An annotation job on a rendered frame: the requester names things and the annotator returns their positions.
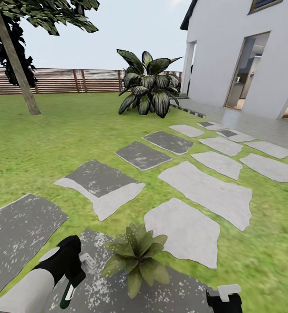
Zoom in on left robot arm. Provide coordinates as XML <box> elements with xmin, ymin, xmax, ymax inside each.
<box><xmin>0</xmin><ymin>235</ymin><xmax>97</xmax><ymax>313</ymax></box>

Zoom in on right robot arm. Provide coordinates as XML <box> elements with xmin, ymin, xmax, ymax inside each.
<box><xmin>206</xmin><ymin>284</ymin><xmax>243</xmax><ymax>313</ymax></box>

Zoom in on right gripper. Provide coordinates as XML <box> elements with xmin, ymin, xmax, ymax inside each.
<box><xmin>206</xmin><ymin>289</ymin><xmax>243</xmax><ymax>313</ymax></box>

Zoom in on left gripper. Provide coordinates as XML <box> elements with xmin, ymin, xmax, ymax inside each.
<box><xmin>65</xmin><ymin>261</ymin><xmax>86</xmax><ymax>288</ymax></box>

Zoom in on insectifuge atomizer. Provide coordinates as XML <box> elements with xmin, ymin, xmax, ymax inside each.
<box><xmin>60</xmin><ymin>282</ymin><xmax>75</xmax><ymax>309</ymax></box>

